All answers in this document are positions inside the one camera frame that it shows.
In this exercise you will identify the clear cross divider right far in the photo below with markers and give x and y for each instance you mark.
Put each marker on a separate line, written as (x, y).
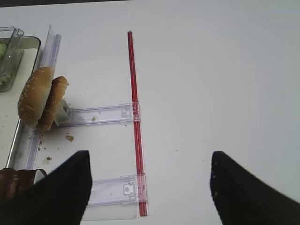
(100, 115)

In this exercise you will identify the clear long divider right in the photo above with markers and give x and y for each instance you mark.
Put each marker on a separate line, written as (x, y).
(48, 59)

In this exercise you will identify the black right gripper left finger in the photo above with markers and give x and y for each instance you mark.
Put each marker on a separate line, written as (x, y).
(60, 198)

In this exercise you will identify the red rail right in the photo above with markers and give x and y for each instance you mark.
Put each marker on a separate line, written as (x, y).
(136, 116)

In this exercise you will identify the brown meat patty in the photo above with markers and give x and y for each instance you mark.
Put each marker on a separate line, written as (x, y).
(13, 182)

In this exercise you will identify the white pusher block near patty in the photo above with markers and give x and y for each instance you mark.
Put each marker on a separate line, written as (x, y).
(39, 175)

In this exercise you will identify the sesame bun top front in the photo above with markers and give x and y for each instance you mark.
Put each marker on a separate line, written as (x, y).
(34, 96)

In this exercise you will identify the green lettuce leaves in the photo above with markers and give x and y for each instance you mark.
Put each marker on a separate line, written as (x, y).
(6, 61)

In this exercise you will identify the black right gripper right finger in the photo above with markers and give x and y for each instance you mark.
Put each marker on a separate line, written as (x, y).
(241, 198)

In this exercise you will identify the clear cross divider right near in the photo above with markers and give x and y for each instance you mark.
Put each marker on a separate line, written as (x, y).
(123, 190)

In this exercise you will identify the clear plastic salad box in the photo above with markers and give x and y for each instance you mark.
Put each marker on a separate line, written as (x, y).
(12, 36)

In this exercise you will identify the white pusher block right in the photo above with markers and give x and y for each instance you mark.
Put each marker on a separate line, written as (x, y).
(63, 115)

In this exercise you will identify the cream metal tray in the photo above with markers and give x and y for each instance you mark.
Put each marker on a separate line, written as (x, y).
(9, 119)

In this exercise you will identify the clear cross divider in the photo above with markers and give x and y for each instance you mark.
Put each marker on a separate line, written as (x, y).
(100, 115)
(123, 190)

